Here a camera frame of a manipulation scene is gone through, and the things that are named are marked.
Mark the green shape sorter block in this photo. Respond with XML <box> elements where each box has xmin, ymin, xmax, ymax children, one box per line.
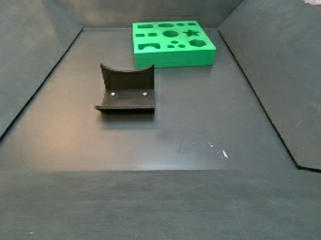
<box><xmin>130</xmin><ymin>21</ymin><xmax>216</xmax><ymax>68</ymax></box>

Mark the black curved holder stand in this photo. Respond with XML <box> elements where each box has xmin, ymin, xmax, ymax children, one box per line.
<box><xmin>94</xmin><ymin>65</ymin><xmax>155</xmax><ymax>113</ymax></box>

